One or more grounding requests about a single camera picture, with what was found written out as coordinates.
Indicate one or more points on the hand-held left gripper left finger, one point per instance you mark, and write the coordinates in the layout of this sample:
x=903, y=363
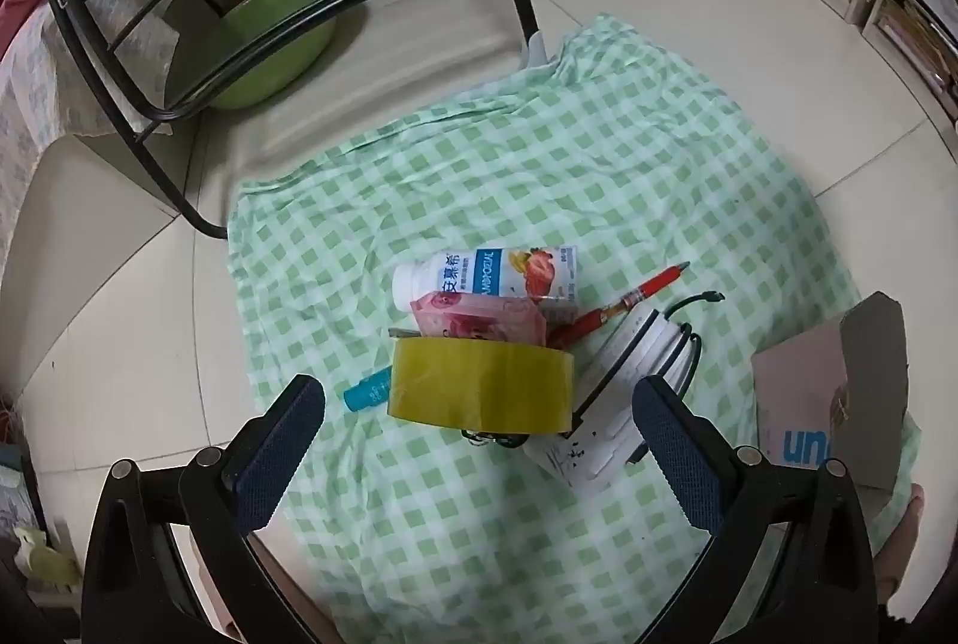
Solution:
x=269, y=457

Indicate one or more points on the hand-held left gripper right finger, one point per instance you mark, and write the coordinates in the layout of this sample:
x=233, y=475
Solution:
x=681, y=457

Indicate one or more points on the small teal tube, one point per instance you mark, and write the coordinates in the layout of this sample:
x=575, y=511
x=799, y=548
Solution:
x=367, y=389

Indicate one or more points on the cardboard box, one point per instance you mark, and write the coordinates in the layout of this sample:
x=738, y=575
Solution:
x=801, y=389

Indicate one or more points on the red pen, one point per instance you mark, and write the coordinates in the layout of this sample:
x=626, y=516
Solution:
x=636, y=296

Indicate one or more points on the yellow tape roll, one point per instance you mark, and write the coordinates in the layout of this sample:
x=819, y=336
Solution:
x=479, y=382

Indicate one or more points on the pink packet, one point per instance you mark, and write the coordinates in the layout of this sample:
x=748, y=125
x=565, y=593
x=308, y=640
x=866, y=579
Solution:
x=479, y=320

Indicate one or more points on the white yogurt bottle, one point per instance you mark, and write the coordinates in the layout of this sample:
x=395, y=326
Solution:
x=479, y=276

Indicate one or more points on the person's leg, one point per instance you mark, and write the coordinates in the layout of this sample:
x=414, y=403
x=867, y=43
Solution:
x=898, y=539

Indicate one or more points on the pale yellow object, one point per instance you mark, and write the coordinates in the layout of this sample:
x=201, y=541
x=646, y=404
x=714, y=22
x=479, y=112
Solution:
x=45, y=558

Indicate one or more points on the green checked cloth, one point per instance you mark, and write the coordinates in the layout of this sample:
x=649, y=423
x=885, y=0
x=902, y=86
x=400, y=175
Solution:
x=486, y=165

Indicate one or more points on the floral bedspread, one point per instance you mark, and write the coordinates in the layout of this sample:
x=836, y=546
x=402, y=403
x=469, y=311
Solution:
x=30, y=90

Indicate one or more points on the green plastic basin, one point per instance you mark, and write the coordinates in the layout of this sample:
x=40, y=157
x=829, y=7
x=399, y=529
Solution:
x=299, y=8

